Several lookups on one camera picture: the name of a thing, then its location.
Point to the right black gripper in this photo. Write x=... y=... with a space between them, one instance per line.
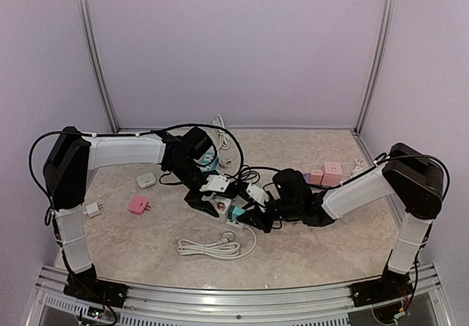
x=256 y=217

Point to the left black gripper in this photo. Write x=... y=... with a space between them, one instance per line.
x=197 y=203

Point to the teal charger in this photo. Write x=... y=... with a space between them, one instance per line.
x=234 y=212

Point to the white power strip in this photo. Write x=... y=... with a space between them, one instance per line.
x=228 y=223

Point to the white cube socket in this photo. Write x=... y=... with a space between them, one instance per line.
x=221 y=205

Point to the beige pink charger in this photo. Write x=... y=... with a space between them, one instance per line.
x=316 y=176

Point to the pink cube socket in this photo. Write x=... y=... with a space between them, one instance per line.
x=332 y=174

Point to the small white charger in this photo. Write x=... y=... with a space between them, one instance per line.
x=92 y=210

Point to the purple power strip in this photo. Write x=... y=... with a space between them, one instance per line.
x=307 y=177

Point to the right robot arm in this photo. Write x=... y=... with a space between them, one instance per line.
x=420 y=181

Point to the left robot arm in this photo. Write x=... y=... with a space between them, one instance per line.
x=75 y=154

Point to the teal power strip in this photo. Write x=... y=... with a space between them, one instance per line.
x=208 y=162

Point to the white square adapter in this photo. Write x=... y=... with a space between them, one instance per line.
x=146 y=181

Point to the pink square adapter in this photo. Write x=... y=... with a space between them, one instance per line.
x=139 y=205

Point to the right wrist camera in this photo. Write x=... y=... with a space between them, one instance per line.
x=253 y=193

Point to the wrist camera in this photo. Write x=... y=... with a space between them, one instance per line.
x=221 y=185
x=253 y=193

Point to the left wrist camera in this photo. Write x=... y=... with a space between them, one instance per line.
x=221 y=185

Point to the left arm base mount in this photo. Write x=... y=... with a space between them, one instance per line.
x=101 y=292

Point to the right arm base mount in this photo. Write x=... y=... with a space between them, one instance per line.
x=388 y=286

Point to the aluminium front rail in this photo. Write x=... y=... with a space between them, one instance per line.
x=330 y=304

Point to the left aluminium post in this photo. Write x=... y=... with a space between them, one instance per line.
x=97 y=69

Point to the aluminium post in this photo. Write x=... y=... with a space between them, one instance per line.
x=377 y=61
x=97 y=69

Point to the right aluminium post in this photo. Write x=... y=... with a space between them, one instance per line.
x=377 y=61

